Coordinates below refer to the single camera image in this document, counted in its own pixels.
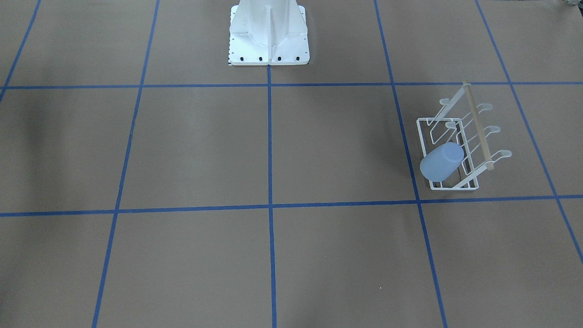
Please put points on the light blue plastic cup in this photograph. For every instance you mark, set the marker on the light blue plastic cup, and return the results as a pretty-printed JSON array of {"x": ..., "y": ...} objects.
[{"x": 441, "y": 163}]

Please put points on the white camera pole base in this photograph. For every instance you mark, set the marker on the white camera pole base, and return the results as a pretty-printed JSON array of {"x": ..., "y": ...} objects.
[{"x": 268, "y": 32}]

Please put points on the white wire cup holder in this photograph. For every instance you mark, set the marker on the white wire cup holder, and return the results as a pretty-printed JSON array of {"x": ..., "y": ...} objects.
[{"x": 459, "y": 121}]

